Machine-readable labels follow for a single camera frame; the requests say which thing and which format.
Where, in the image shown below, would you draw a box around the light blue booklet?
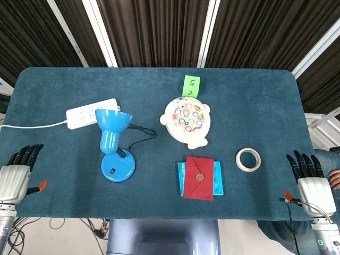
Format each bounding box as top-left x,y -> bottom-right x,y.
177,160 -> 224,197

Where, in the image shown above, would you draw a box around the thin black cable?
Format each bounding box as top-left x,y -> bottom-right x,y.
126,124 -> 157,151

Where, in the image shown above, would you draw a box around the cream fishing game toy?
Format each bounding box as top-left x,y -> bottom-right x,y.
159,97 -> 213,150

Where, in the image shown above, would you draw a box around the blue desk lamp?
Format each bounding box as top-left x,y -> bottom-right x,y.
95,108 -> 138,183

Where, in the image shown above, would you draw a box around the masking tape roll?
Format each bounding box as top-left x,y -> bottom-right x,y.
235,148 -> 261,172

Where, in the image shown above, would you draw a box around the red envelope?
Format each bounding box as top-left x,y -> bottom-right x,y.
183,156 -> 215,201

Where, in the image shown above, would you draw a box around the white power strip cable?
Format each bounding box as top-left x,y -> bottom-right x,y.
0,120 -> 68,129

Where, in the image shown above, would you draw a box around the person in jeans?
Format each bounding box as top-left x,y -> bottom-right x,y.
256,146 -> 340,255

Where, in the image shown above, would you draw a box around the blue table mat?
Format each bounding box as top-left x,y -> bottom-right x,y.
0,66 -> 315,222

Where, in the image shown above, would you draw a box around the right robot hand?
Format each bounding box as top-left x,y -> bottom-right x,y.
279,150 -> 337,218

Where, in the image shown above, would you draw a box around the green paper label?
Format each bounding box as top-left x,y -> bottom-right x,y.
182,75 -> 201,98

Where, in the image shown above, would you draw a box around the floor cables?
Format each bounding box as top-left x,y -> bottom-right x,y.
7,217 -> 111,255

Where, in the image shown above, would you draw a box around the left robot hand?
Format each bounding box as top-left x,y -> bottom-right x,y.
0,144 -> 48,205

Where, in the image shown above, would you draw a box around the white power strip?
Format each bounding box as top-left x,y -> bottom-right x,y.
65,98 -> 120,130

